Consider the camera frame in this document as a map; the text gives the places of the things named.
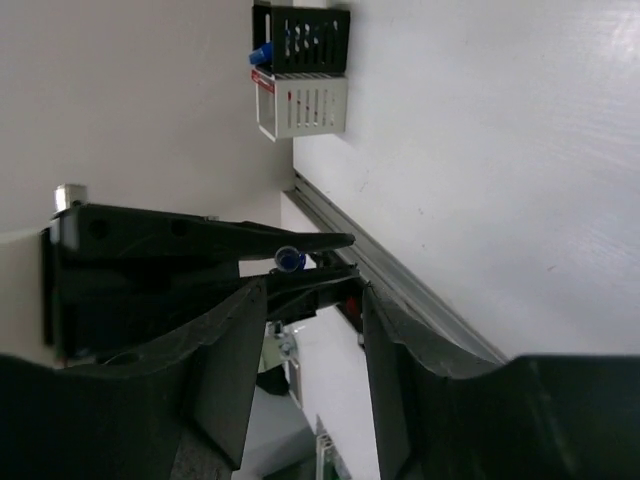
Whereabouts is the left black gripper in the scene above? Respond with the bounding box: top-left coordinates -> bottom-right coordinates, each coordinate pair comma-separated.
39,204 -> 355,360

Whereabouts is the blue pen cap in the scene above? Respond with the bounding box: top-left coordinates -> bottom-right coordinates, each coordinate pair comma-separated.
274,246 -> 306,273

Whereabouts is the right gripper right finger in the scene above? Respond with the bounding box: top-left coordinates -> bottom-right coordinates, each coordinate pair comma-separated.
363,287 -> 639,479

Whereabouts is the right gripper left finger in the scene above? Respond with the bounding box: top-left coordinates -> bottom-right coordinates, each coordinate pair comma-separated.
1,280 -> 267,479

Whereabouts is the white mesh container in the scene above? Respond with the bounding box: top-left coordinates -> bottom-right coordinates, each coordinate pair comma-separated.
254,69 -> 348,142

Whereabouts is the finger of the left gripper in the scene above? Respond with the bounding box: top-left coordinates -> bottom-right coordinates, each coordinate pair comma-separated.
236,265 -> 361,323

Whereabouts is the clear spray bottle blue cap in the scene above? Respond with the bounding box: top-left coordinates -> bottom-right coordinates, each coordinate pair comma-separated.
248,42 -> 273,68

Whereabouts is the red pen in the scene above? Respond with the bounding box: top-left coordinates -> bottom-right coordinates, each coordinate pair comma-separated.
251,69 -> 275,94

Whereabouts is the black mesh container front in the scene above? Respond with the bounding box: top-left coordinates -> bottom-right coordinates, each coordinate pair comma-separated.
252,1 -> 351,75

